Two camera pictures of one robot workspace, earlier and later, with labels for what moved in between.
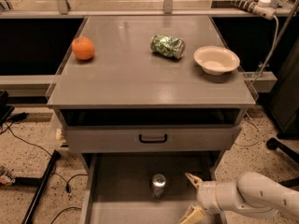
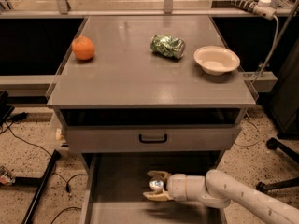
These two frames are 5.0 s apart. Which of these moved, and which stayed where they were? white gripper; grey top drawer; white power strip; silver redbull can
Moved: white gripper
Stayed: silver redbull can; white power strip; grey top drawer
